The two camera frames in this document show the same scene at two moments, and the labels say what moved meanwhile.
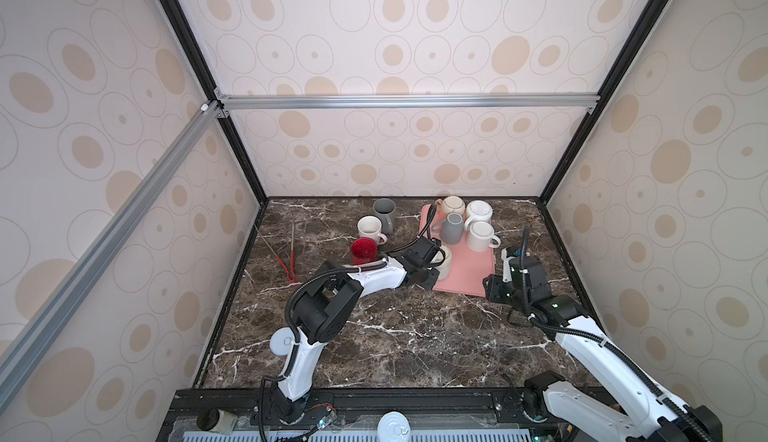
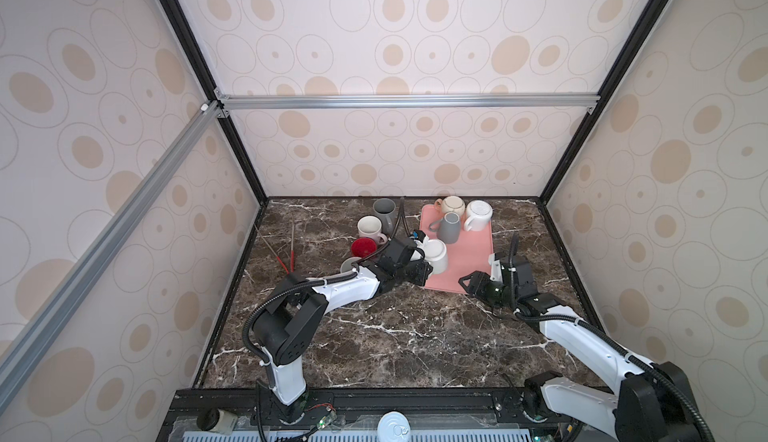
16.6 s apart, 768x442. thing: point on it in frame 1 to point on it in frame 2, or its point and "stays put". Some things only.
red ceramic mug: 363,251 stays put
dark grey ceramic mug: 385,208 stays put
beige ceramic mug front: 444,268 to 346,265
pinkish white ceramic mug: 371,226 stays put
